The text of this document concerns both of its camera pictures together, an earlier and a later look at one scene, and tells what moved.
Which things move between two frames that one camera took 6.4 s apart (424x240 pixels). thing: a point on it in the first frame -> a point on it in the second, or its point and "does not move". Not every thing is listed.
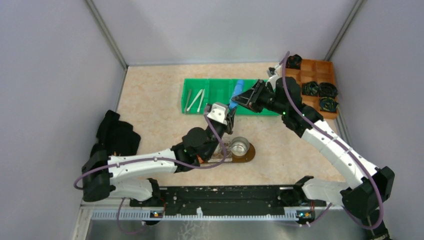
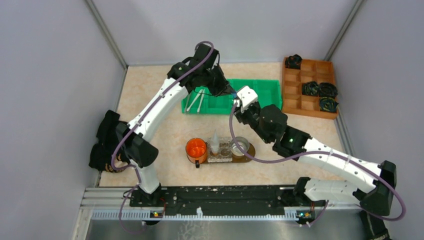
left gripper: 228,122 -> 218,84
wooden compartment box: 314,70 does not move
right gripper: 257,96 -> 241,112
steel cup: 239,146 does not move
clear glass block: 219,154 does not move
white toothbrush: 194,99 does not move
